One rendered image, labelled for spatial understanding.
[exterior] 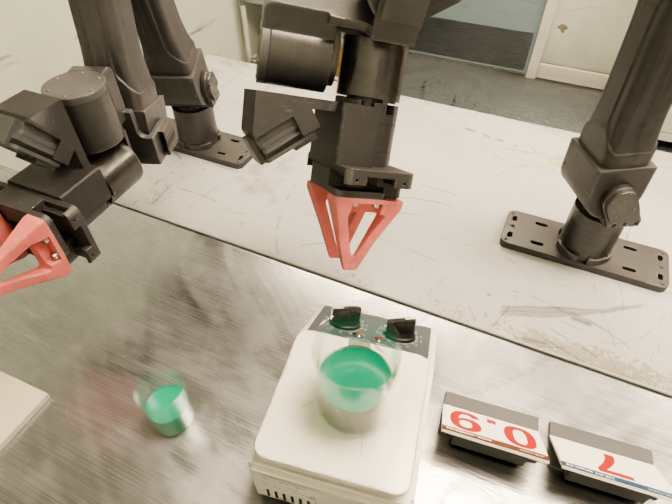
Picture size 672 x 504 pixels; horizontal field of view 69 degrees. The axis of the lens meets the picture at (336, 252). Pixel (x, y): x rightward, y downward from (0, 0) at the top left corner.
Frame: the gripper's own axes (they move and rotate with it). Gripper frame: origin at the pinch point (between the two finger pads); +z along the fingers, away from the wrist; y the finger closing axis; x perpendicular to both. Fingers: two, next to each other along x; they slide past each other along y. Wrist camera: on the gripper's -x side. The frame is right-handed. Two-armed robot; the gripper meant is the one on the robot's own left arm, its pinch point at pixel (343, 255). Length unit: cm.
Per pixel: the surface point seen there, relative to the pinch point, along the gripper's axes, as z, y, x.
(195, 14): -43, -201, 8
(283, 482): 14.2, 12.6, -8.2
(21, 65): -12, -145, -49
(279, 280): 7.6, -12.6, -2.0
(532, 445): 11.9, 15.8, 13.3
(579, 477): 13.6, 18.6, 16.6
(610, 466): 12.2, 19.4, 18.8
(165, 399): 14.6, -0.3, -15.9
